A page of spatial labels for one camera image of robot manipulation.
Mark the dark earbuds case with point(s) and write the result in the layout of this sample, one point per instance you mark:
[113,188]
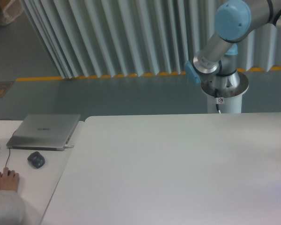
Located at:
[36,160]

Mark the silver closed laptop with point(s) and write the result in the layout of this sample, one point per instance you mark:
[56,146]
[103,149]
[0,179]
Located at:
[44,132]

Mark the clear plastic bag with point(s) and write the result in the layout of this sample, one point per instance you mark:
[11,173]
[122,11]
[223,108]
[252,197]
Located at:
[9,11]

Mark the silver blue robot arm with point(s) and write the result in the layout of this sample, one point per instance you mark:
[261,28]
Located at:
[233,21]

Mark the person's hand on mouse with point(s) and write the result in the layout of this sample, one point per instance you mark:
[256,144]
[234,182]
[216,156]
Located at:
[9,183]

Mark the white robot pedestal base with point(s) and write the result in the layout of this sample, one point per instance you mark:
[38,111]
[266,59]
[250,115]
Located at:
[224,93]

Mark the white folding partition screen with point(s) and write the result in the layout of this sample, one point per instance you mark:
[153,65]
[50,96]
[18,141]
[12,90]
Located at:
[121,37]

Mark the white sleeved forearm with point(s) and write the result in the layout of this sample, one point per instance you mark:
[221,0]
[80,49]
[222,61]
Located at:
[12,208]

